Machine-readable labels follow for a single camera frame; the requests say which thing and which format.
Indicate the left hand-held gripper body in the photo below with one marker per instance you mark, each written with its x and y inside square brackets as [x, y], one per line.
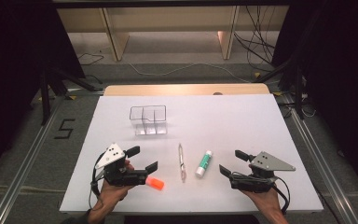
[127, 178]

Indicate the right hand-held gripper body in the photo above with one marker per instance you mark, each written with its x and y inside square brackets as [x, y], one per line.
[254, 183]

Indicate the green and white glue stick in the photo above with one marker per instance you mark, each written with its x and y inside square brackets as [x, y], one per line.
[203, 164]

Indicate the clear pen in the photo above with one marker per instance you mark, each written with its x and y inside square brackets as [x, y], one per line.
[182, 161]

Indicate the clear plastic organizer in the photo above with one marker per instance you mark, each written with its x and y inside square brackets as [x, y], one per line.
[149, 121]

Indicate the person's right hand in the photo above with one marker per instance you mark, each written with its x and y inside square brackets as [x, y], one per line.
[265, 199]

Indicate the person's left hand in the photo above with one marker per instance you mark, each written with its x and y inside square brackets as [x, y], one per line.
[113, 193]

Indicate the white board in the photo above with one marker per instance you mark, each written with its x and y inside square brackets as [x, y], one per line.
[217, 130]

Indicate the round table grommet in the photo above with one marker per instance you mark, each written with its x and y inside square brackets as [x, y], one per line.
[217, 93]

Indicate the wooden table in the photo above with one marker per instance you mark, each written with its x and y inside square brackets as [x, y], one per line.
[167, 90]

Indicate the black metal stand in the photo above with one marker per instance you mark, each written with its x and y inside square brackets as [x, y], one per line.
[45, 96]
[296, 84]

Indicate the black curtain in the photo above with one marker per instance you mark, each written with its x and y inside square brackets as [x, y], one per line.
[12, 62]
[341, 77]

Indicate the light wooden desk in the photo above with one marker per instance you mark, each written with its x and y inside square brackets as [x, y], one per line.
[174, 18]

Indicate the aluminum floor rail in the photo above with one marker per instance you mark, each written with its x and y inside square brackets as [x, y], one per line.
[24, 168]
[320, 155]

